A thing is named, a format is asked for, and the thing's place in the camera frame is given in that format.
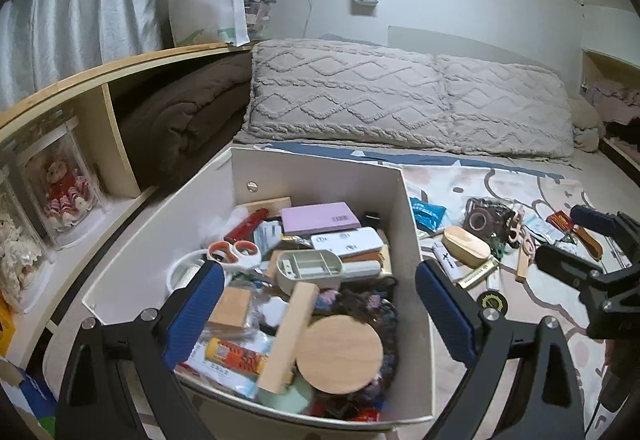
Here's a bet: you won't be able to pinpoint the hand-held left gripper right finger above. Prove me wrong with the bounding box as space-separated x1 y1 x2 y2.
415 260 586 440

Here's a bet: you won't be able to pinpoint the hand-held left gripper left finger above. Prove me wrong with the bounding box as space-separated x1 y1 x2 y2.
55 261 226 440

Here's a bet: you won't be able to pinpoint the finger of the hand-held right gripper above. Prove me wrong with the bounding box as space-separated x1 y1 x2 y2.
570 204 640 266
535 243 620 315

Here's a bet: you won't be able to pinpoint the rounded wooden block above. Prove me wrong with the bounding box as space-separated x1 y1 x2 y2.
207 286 253 333

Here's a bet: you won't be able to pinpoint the orange striped tube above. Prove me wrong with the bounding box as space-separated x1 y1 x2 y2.
204 337 273 376

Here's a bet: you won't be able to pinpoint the long wooden block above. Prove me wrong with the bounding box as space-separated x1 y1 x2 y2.
256 281 321 395

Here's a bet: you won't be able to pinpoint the white plastic handle case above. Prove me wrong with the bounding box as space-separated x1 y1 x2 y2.
275 249 383 297

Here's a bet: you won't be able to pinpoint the white shoe box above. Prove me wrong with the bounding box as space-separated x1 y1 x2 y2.
80 146 435 432

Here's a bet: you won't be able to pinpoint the red flat box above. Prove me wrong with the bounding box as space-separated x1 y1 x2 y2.
545 210 576 233

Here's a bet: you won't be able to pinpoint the white and blue packet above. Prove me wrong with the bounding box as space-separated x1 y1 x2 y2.
522 212 568 245

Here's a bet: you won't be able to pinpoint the white tape roll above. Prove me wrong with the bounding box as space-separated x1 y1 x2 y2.
166 256 211 293

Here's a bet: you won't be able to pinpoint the black round tin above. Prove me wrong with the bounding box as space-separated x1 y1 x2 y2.
475 291 508 316

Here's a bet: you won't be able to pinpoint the pink scissors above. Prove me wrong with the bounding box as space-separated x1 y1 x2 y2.
505 206 538 266

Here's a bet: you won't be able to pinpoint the dark crochet piece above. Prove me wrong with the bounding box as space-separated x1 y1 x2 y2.
312 287 401 401

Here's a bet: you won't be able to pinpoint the oval wooden box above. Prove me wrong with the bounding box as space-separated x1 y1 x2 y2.
444 226 493 268

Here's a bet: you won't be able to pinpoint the dark brown hair claw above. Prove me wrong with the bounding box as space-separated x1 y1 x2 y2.
487 200 516 241

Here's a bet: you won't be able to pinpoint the printed bed sheet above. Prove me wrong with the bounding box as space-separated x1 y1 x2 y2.
235 140 640 440

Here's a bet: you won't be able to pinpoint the clear bag with brown roll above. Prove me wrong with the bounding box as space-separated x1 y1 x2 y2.
462 197 493 236

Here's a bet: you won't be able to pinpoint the beige plush toy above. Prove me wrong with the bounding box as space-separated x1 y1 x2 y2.
567 95 606 153

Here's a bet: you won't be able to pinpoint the red lighter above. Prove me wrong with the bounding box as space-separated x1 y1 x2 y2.
223 209 271 243

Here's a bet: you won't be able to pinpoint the small white carton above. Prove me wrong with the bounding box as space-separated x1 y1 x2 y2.
252 222 283 251

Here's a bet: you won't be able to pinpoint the round wooden lid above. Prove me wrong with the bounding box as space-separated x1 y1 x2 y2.
295 315 385 393

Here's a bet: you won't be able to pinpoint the pile of clothes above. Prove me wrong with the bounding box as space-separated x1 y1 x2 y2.
582 85 640 146

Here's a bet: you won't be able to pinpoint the white power bank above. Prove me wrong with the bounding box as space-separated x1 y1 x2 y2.
310 226 385 257

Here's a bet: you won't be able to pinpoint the mint green container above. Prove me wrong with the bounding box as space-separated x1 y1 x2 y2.
257 370 313 416

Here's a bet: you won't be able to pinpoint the flat wooden block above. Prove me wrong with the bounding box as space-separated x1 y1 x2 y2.
235 196 293 221

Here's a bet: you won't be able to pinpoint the grey textured pillow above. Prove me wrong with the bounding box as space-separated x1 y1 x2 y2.
435 54 576 158
234 39 453 153

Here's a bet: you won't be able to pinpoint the pink notebook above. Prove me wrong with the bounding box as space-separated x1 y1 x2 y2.
280 201 361 236

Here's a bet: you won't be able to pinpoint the clear display box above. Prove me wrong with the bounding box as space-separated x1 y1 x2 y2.
0 165 56 316
15 115 113 251

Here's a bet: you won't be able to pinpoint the plush bear red dress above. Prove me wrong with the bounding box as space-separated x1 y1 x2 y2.
40 157 96 231

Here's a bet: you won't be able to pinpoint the blue green carton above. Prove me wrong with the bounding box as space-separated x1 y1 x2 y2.
0 360 58 436

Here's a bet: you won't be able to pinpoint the yellow box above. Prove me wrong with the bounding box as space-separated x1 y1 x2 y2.
0 300 16 356

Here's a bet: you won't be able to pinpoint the white plush toy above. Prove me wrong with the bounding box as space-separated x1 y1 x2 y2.
0 207 38 311

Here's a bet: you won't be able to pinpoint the wooden bedside shelf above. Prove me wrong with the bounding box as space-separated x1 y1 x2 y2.
0 40 261 371

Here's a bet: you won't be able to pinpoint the white headboard panel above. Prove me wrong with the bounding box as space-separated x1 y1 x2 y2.
387 22 583 81

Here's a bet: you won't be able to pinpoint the brown folded blanket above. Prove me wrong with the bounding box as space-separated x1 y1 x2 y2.
116 52 253 191

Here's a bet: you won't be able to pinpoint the white curtain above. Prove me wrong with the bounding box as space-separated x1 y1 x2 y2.
0 0 168 108

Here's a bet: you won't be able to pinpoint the clear bin of clips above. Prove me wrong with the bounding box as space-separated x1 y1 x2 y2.
241 0 277 41

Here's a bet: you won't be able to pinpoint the brown leather strap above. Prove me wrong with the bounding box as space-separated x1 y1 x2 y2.
570 225 606 261

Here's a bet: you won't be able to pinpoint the white red-handled scissors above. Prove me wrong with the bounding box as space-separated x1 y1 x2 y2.
202 240 263 278

